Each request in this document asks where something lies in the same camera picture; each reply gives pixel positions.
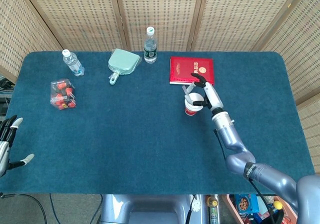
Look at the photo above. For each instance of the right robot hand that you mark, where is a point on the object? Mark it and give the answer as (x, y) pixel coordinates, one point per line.
(212, 96)

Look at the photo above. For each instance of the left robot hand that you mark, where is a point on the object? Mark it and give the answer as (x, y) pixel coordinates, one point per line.
(6, 136)

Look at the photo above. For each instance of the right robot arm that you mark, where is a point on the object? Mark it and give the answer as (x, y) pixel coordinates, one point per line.
(232, 139)

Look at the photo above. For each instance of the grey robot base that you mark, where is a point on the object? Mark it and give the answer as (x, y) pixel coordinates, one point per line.
(150, 209)

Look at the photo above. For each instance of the red cup with white lid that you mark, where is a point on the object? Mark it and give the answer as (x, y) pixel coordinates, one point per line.
(190, 110)

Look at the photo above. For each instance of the red hardcover book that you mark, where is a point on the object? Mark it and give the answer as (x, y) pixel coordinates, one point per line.
(185, 69)

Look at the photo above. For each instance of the dark floor equipment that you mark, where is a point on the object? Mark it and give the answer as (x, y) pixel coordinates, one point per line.
(5, 96)

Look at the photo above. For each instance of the clear box of red toys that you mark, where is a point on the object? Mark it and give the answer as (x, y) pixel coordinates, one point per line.
(62, 94)

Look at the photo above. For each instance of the water bottle with green label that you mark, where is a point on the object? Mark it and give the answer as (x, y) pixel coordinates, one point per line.
(150, 49)

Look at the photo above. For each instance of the light green dustpan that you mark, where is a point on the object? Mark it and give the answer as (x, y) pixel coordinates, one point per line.
(123, 61)

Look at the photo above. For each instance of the woven bamboo folding screen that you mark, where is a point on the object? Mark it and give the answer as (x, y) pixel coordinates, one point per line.
(162, 14)

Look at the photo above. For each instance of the water bottle with blue label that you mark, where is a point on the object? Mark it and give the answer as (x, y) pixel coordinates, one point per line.
(73, 64)

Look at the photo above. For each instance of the blue felt table cover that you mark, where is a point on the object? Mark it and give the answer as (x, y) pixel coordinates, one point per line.
(125, 146)

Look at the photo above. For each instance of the white round disc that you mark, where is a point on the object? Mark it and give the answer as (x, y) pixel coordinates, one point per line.
(196, 204)

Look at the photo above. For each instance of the pink storage bin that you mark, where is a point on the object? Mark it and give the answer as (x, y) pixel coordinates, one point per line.
(231, 206)

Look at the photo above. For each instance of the bottle with yellow cap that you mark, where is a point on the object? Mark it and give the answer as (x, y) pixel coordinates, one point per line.
(213, 209)

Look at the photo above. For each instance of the blue snack box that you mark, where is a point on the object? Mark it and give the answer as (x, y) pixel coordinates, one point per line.
(246, 204)

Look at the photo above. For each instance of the yellow ball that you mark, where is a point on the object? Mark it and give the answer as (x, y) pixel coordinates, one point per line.
(277, 205)

